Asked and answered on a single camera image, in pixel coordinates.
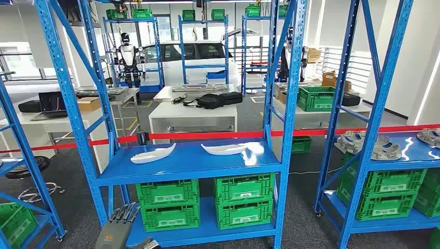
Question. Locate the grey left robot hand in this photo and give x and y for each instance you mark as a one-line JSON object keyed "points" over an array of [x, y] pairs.
{"points": [[113, 233]]}

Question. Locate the white curved plastic part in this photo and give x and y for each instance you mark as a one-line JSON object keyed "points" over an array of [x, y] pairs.
{"points": [[223, 149], [151, 156]]}

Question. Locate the black shoulder bag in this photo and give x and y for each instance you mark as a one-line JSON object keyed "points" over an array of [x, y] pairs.
{"points": [[209, 102]]}

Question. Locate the blue steel shelf rack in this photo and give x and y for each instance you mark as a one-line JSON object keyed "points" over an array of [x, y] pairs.
{"points": [[243, 51], [23, 144], [192, 161], [129, 20], [202, 66], [417, 151]]}

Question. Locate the green plastic crate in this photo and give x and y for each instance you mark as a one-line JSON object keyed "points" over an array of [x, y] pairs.
{"points": [[253, 11], [170, 217], [244, 213], [435, 239], [115, 14], [433, 178], [244, 188], [188, 15], [301, 145], [142, 13], [166, 192], [392, 182], [314, 99], [15, 223], [385, 207], [428, 204], [282, 10], [218, 14]]}

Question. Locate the black round floor disc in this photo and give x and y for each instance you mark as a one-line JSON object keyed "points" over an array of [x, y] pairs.
{"points": [[13, 173]]}

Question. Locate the cardboard box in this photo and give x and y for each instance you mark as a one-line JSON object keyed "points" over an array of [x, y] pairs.
{"points": [[313, 55], [329, 79], [282, 97], [88, 104]]}

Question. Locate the white table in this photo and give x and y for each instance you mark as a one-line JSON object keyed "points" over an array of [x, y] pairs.
{"points": [[309, 115], [34, 125], [192, 115]]}

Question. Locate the red barrier belt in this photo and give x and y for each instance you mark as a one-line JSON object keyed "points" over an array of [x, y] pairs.
{"points": [[206, 135]]}

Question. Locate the steel table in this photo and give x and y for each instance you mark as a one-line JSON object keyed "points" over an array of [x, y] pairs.
{"points": [[123, 96], [165, 94]]}

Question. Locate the long grey metal panel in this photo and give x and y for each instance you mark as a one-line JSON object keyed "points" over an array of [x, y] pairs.
{"points": [[118, 91], [199, 87]]}

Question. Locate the black laptop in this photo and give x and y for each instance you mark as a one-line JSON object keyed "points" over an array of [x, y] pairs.
{"points": [[51, 103]]}

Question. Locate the black zip case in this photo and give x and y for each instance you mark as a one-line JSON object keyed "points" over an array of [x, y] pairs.
{"points": [[350, 99], [232, 98], [29, 106]]}

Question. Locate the white car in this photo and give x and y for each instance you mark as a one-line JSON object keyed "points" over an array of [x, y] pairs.
{"points": [[172, 70]]}

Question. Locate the white black humanoid robot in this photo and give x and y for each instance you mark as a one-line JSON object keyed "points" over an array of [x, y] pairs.
{"points": [[282, 68], [128, 55]]}

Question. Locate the blue plastic bin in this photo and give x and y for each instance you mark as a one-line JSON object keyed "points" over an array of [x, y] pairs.
{"points": [[216, 75]]}

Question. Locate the grey round metal casting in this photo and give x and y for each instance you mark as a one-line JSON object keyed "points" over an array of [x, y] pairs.
{"points": [[347, 141], [429, 137]]}

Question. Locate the black stanchion post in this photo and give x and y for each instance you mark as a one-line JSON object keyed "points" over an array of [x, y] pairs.
{"points": [[142, 137]]}

